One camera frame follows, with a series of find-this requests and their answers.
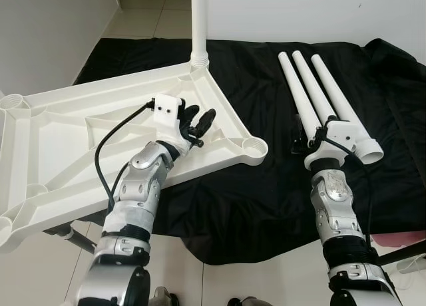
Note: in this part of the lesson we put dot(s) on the white plastic table leg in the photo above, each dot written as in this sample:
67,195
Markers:
309,86
199,20
336,96
293,86

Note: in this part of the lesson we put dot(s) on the white plastic table top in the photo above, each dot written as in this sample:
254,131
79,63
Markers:
60,140

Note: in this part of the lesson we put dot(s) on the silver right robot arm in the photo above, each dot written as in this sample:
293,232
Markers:
336,199

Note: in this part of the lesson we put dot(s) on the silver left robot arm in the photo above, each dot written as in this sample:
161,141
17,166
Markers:
136,186

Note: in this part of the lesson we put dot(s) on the black cloth cover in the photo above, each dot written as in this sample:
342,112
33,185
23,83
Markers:
266,206

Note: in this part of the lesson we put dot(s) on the pink cushioned seat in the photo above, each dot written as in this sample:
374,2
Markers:
406,238

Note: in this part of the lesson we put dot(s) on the grey robot left leg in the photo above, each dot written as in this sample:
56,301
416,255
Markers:
162,297

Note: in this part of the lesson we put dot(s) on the grey robot leg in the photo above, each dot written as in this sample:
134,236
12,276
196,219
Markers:
162,297
243,301

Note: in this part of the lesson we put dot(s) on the grey robot right leg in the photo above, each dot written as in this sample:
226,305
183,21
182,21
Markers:
243,301

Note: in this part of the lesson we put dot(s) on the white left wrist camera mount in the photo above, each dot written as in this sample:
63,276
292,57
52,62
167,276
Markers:
166,113

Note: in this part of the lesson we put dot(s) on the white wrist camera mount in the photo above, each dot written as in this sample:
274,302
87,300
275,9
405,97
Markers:
343,134
166,113

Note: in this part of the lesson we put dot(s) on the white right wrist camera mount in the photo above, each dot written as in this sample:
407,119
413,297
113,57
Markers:
343,134

